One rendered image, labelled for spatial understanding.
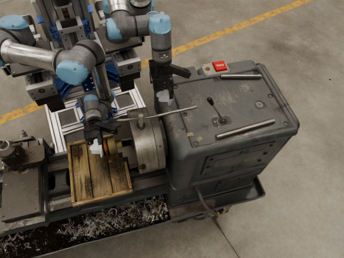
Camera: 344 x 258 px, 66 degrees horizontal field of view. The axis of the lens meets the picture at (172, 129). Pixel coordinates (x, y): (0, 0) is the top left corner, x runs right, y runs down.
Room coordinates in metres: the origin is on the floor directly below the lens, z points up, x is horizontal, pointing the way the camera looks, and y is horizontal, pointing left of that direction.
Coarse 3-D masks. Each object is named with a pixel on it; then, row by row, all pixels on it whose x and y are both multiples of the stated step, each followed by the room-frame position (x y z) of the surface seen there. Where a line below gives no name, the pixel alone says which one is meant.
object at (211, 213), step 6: (198, 186) 0.52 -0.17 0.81; (198, 192) 0.48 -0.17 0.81; (204, 204) 0.44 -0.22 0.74; (210, 210) 0.43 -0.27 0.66; (216, 210) 0.48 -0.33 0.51; (222, 210) 0.51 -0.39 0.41; (228, 210) 0.56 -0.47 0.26; (204, 216) 0.51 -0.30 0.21; (210, 216) 0.51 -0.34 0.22; (216, 216) 0.43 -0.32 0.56
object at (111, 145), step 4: (104, 140) 0.60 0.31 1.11; (108, 140) 0.59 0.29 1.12; (112, 140) 0.59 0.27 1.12; (120, 140) 0.60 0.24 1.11; (104, 144) 0.57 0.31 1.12; (108, 144) 0.57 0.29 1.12; (112, 144) 0.57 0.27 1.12; (116, 144) 0.58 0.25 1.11; (120, 144) 0.58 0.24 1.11; (104, 148) 0.55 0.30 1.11; (108, 148) 0.56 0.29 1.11; (112, 148) 0.56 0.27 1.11; (116, 148) 0.56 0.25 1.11; (104, 152) 0.54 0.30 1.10; (108, 152) 0.54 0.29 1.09; (112, 152) 0.54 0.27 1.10; (116, 152) 0.55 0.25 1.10
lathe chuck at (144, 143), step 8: (128, 112) 0.70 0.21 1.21; (136, 112) 0.70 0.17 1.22; (144, 112) 0.70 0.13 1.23; (136, 120) 0.64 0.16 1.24; (144, 120) 0.64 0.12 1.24; (136, 128) 0.60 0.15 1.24; (144, 128) 0.60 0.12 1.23; (152, 128) 0.61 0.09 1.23; (136, 136) 0.57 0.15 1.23; (144, 136) 0.57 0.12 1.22; (152, 136) 0.58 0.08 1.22; (136, 144) 0.54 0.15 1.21; (144, 144) 0.54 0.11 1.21; (152, 144) 0.55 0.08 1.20; (136, 152) 0.51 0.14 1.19; (144, 152) 0.52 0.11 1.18; (152, 152) 0.52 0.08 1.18; (144, 160) 0.49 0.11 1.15; (152, 160) 0.50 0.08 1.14; (152, 168) 0.49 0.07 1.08
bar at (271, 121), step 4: (268, 120) 0.68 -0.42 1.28; (272, 120) 0.68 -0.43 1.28; (252, 124) 0.65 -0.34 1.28; (256, 124) 0.65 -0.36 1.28; (260, 124) 0.65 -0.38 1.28; (264, 124) 0.66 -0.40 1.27; (236, 128) 0.62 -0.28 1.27; (240, 128) 0.62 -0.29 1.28; (244, 128) 0.62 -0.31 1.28; (248, 128) 0.63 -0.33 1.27; (252, 128) 0.63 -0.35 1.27; (224, 132) 0.60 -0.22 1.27; (228, 132) 0.60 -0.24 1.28; (232, 132) 0.60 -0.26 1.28; (236, 132) 0.60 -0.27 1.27; (240, 132) 0.61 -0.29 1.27; (216, 136) 0.58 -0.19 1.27; (220, 136) 0.57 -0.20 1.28; (224, 136) 0.58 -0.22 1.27; (228, 136) 0.59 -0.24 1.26
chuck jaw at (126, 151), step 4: (120, 148) 0.56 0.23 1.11; (124, 148) 0.56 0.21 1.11; (128, 148) 0.56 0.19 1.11; (132, 148) 0.57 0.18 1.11; (120, 152) 0.54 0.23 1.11; (124, 152) 0.54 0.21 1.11; (128, 152) 0.54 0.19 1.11; (132, 152) 0.55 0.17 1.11; (120, 156) 0.53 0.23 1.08; (124, 156) 0.52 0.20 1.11; (128, 156) 0.52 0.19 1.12; (132, 156) 0.52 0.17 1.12; (136, 156) 0.52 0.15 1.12; (124, 160) 0.51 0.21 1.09; (128, 160) 0.50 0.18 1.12; (132, 160) 0.50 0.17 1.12; (136, 160) 0.50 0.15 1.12; (132, 164) 0.48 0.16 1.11; (136, 164) 0.49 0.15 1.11; (144, 164) 0.49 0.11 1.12; (140, 168) 0.48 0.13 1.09; (144, 168) 0.48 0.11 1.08
